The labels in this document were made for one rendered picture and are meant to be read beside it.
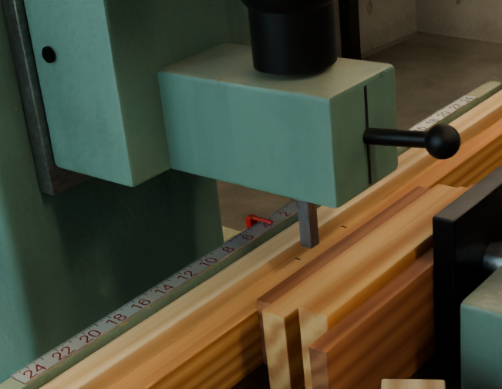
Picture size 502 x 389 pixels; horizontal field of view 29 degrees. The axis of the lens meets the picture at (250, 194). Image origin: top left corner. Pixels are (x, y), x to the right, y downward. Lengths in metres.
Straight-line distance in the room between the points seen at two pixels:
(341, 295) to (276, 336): 0.05
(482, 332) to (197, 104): 0.22
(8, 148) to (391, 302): 0.28
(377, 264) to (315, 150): 0.08
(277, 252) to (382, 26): 3.87
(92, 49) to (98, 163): 0.08
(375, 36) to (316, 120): 3.90
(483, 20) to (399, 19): 0.39
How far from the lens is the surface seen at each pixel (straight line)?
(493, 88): 0.90
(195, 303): 0.59
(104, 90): 0.61
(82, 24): 0.61
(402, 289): 0.56
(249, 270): 0.61
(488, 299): 0.55
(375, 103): 0.58
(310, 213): 0.62
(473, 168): 0.80
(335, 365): 0.52
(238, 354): 0.59
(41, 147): 0.68
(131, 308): 0.58
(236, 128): 0.59
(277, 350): 0.57
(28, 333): 0.73
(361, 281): 0.55
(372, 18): 4.41
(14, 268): 0.71
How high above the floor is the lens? 1.24
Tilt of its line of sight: 24 degrees down
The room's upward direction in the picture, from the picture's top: 6 degrees counter-clockwise
